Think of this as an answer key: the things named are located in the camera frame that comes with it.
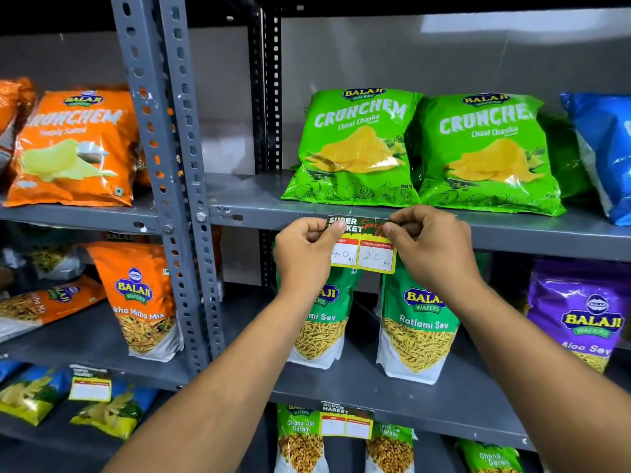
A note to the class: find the green chana snack pouch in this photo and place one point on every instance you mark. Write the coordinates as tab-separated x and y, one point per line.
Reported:
299	448
490	458
392	450

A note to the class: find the orange mix snack pouch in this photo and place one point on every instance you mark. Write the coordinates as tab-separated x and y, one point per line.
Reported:
44	302
140	300

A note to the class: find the orange chips packet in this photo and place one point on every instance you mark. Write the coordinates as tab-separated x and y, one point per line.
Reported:
74	147
12	103

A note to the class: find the green chips packet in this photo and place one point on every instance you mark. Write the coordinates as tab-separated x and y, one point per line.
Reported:
488	152
355	142
567	157

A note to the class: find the person's left thumb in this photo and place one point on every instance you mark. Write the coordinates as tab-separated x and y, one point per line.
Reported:
330	231

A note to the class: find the yellow red price tag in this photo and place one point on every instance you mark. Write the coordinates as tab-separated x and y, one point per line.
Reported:
89	389
346	423
367	256

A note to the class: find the person's right hand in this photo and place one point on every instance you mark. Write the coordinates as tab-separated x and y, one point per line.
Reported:
438	251

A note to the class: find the blue chips packet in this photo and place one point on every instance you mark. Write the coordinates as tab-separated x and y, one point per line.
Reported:
606	152

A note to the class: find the person's right thumb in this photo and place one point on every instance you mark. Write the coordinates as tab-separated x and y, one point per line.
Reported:
402	238

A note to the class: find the grey slotted metal shelf rack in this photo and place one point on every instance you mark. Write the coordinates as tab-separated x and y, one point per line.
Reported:
167	142

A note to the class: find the person's left forearm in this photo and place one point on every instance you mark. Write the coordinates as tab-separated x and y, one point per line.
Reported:
222	389

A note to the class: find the person's right forearm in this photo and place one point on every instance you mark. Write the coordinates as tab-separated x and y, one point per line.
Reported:
542	384

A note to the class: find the purple sev snack pouch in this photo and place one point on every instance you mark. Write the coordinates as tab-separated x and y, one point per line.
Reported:
581	310

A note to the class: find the blue yellow snack packet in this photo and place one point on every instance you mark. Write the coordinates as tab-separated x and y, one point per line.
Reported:
32	394
7	369
116	411

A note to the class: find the person's left hand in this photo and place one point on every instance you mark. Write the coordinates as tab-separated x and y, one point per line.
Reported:
298	258

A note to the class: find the green sev snack pouch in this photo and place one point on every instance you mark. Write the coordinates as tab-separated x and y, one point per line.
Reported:
416	334
323	330

